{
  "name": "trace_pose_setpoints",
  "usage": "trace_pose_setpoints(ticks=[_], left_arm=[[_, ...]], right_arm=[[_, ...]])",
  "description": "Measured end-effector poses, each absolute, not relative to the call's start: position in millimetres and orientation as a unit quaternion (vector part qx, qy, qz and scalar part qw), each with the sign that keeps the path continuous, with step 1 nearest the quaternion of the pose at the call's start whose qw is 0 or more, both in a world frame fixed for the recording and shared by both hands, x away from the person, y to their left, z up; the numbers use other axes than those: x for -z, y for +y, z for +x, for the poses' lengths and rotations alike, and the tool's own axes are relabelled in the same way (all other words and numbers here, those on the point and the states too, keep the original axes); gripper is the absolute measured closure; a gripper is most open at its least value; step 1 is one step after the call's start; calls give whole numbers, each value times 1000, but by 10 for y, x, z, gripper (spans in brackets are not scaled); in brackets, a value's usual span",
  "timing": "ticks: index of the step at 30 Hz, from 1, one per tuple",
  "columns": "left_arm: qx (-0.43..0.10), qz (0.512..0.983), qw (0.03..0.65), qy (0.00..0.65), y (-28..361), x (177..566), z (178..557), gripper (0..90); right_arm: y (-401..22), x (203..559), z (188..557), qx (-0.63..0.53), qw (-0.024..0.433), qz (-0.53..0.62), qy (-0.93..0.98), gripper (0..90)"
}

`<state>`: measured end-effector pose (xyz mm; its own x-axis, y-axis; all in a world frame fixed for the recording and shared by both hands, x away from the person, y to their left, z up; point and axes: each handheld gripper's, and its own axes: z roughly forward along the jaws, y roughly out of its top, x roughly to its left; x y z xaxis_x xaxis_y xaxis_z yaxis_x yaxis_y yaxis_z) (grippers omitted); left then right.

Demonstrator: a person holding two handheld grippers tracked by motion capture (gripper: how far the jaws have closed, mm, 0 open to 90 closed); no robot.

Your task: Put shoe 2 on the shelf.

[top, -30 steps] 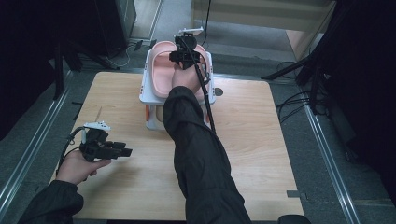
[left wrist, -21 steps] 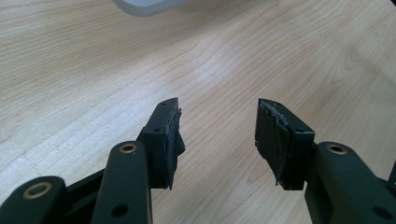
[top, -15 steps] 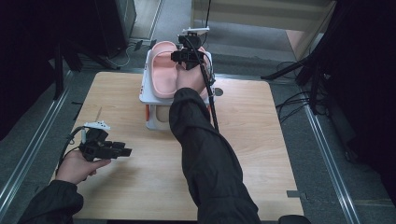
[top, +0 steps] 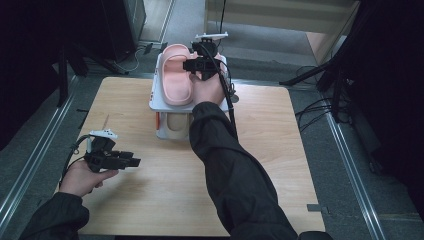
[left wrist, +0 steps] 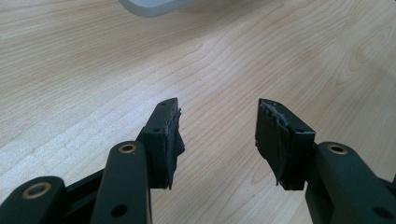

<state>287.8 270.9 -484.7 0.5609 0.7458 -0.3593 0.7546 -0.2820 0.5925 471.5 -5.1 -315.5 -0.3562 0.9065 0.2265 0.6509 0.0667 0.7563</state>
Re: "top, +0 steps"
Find black tripod stand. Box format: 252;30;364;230
279;49;354;124

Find light wooden furniture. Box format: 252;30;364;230
203;0;363;66

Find beige slipper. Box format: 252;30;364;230
165;113;192;139

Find metal floor rail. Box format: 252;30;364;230
324;109;388;240
0;74;79;228

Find black curtain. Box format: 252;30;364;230
346;0;424;214
0;0;104;148

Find grey tape strip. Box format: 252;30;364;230
306;203;329;214

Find black floor cables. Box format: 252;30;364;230
294;64;338;133

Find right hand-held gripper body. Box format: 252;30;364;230
191;31;230;82

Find white shoe rack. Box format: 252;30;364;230
148;51;234;141

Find black metal stand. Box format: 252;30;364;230
56;46;91;108

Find white cable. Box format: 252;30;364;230
113;49;143;74

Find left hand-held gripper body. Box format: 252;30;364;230
83;129;122;173

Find person's left hand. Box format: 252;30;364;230
59;160;119;198

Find person's right hand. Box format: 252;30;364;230
188;71;226;107

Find thin black hanging cable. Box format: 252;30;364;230
218;0;228;34

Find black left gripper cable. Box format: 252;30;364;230
59;134;92;188

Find black cabinet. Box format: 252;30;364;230
99;0;148;63

